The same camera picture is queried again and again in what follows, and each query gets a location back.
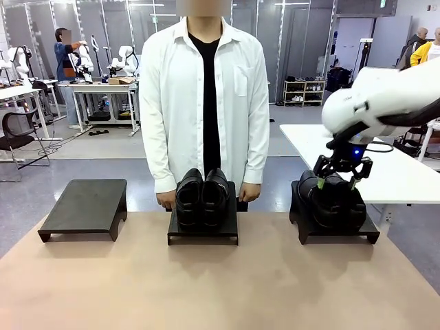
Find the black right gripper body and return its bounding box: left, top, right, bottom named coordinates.
left=331, top=135, right=369, bottom=172

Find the black leather buckle shoe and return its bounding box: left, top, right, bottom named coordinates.
left=175, top=167, right=204, bottom=231
left=201, top=167, right=231, bottom=230
left=322, top=173, right=368, bottom=232
left=297, top=169, right=340, bottom=228

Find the person's right forearm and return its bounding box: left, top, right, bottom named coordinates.
left=139, top=120, right=177, bottom=194

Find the person's left forearm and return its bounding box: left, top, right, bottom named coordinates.
left=241, top=116, right=270, bottom=186

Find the black shoe stand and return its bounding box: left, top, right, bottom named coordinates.
left=289, top=179, right=381, bottom=246
left=167, top=180, right=239, bottom=246
left=37, top=178, right=129, bottom=243

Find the person in dark coat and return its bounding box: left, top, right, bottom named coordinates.
left=395, top=27, right=429, bottom=72

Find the person in yellow jacket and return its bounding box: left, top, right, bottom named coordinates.
left=410, top=27, right=440, bottom=68

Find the person in white shirt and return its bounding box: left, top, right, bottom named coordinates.
left=138, top=0, right=270, bottom=212

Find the standing person in blue jacket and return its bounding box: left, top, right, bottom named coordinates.
left=54, top=27, right=89, bottom=130

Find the person's left hand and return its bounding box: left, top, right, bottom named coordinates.
left=239, top=182, right=262, bottom=204

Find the person's right hand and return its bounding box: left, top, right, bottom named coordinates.
left=155, top=191, right=177, bottom=210

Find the large white table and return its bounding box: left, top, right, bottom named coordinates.
left=279, top=123, right=440, bottom=223

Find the black utility cart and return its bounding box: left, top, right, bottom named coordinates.
left=393, top=118, right=440, bottom=157

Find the wooden shoe rack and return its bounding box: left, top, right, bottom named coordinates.
left=283, top=79, right=326, bottom=107

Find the black bags pile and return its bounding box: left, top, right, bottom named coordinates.
left=325, top=67, right=354, bottom=94

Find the white desk with box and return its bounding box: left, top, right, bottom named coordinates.
left=57, top=80, right=141, bottom=138

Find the black office chair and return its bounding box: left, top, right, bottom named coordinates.
left=0, top=109, right=52, bottom=171

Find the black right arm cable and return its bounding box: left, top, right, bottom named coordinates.
left=364, top=140, right=395, bottom=154

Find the black camera pole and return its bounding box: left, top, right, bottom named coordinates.
left=357, top=38, right=375, bottom=69

